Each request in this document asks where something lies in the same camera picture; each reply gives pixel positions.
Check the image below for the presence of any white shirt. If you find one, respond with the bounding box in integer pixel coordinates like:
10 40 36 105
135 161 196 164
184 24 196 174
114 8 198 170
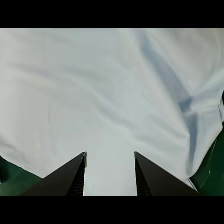
0 27 224 197

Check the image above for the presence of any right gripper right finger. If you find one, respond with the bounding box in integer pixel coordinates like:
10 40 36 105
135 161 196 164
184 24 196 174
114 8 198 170
133 151 201 197

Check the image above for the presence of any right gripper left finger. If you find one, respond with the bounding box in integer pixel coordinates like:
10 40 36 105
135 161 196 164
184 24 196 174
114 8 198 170
21 151 88 197

